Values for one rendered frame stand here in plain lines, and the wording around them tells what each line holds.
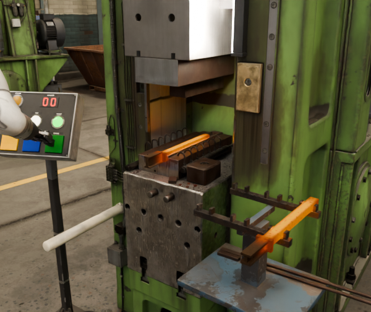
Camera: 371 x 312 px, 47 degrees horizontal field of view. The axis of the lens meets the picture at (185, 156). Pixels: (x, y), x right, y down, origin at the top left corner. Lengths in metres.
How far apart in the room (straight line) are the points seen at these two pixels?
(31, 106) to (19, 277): 1.27
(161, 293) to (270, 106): 0.90
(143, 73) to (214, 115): 0.54
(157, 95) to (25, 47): 4.74
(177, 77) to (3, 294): 1.73
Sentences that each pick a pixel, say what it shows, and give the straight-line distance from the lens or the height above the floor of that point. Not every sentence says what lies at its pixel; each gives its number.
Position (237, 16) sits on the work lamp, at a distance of 1.52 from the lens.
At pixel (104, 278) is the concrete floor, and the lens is 2.72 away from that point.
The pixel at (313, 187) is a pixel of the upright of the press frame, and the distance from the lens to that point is 1.97.
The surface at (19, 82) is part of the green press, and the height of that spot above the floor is 0.61.
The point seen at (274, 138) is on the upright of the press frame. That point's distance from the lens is 1.56.
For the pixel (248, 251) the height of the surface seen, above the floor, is 0.97.
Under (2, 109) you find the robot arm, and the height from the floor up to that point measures 1.24.
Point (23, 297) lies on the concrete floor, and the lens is 2.69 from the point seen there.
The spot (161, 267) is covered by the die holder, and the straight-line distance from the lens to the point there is 1.79.
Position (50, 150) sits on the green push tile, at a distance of 1.84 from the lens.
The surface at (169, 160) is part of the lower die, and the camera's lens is 1.64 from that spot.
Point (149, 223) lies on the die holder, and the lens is 1.73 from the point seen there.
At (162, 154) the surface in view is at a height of 1.01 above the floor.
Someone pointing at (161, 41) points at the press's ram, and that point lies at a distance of 1.57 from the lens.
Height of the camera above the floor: 1.52
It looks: 19 degrees down
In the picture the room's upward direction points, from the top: straight up
